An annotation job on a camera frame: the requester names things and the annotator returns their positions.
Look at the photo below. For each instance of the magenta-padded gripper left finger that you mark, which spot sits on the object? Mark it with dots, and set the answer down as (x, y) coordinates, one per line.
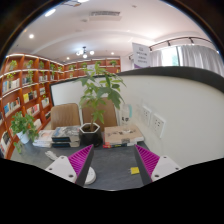
(63, 166)

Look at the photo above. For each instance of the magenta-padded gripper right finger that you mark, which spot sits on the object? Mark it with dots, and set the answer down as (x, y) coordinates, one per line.
(165, 166)

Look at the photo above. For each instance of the yellow charger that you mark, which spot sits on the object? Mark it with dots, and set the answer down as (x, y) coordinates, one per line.
(135, 170)

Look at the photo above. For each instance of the thick dark-spined book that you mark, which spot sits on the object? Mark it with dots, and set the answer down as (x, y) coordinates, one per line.
(66, 144)

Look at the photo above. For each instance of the round white power strip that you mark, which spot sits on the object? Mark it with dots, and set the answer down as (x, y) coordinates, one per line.
(90, 176)

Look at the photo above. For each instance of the white book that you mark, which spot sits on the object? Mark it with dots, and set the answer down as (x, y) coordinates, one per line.
(41, 144)
(45, 136)

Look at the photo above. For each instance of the small tree in black pot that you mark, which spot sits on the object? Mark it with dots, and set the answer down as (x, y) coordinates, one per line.
(90, 135)

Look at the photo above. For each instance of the leafy plant in white pot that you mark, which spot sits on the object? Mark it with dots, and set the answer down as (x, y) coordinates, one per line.
(24, 137)

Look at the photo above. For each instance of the tan upholstered chair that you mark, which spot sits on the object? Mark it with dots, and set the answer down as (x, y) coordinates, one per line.
(110, 116)
(65, 115)

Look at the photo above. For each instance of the red-spined book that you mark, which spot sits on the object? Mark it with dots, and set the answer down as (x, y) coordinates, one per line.
(115, 145)

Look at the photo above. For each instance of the clear leaflet sign holder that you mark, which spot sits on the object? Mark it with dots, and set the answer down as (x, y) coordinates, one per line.
(126, 115)

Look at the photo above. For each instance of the orange bookshelf unit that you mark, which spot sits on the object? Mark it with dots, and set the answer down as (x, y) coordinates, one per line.
(16, 100)

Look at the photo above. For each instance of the ceiling chandelier lamp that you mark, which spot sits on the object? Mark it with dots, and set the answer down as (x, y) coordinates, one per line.
(85, 55)

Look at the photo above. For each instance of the white curtain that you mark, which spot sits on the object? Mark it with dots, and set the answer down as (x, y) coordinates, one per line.
(200, 58)

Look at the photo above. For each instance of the white sign board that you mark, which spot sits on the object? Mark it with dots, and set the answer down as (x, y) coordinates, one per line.
(141, 55)

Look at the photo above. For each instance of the recessed ceiling lights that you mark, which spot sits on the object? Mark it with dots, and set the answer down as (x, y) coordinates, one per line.
(50, 12)

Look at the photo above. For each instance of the ceiling air vent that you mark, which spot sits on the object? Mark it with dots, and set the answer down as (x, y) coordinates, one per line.
(105, 15)

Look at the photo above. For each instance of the white wall socket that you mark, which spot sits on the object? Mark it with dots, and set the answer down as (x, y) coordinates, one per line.
(159, 125)
(146, 115)

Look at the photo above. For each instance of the black ceiling track rail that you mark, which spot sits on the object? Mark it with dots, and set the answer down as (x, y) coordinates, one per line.
(181, 40)

